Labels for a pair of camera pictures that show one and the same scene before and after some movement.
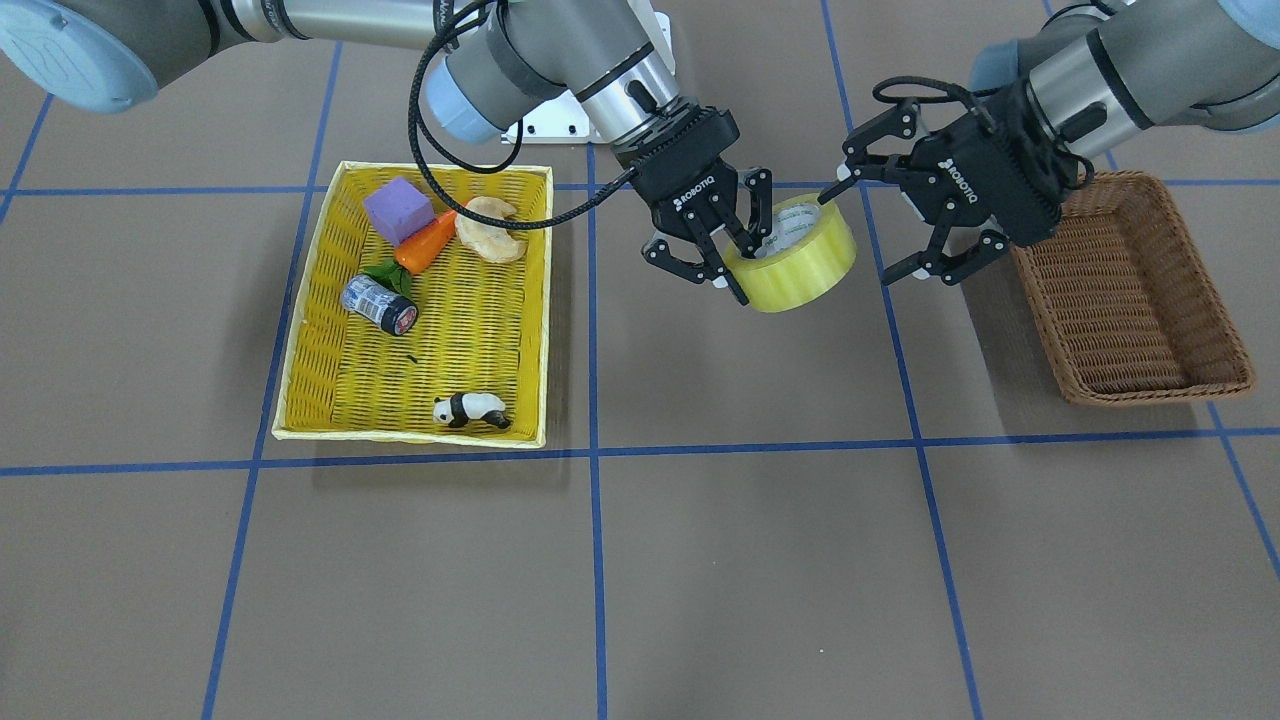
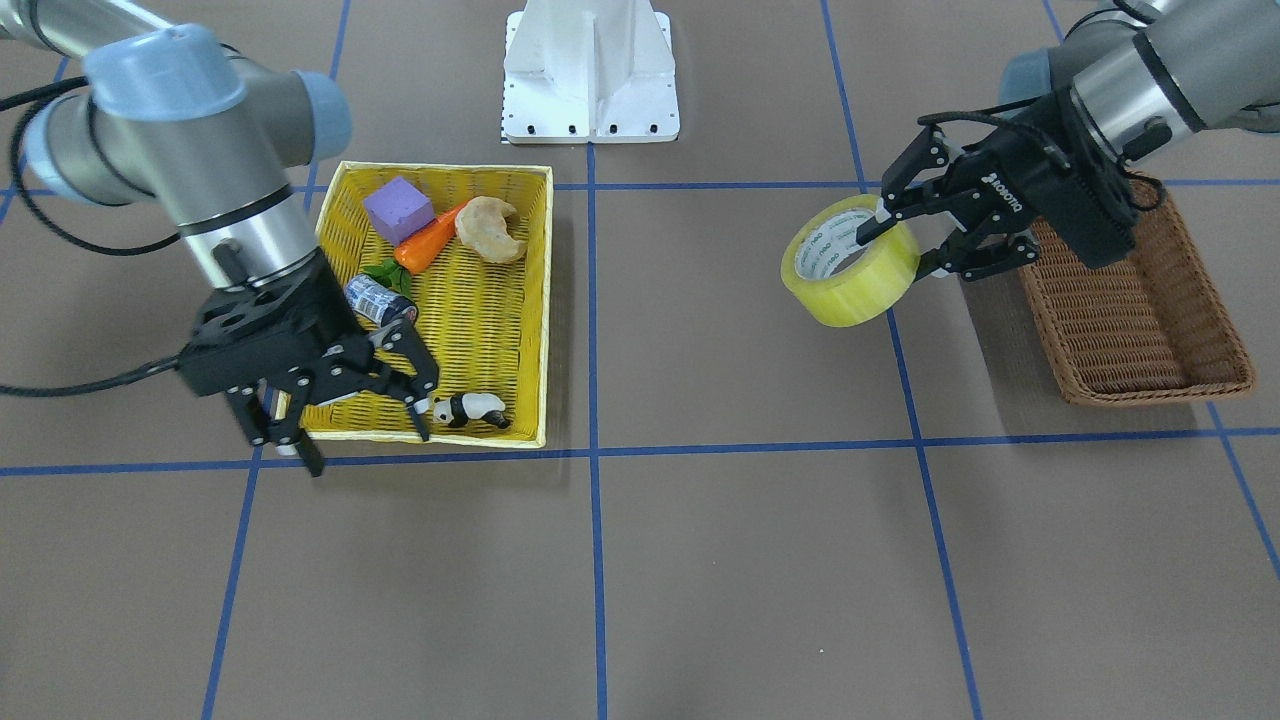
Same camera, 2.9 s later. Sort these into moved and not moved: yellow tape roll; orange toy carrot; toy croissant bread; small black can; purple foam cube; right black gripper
Moved: yellow tape roll; right black gripper
Not moved: purple foam cube; toy croissant bread; orange toy carrot; small black can
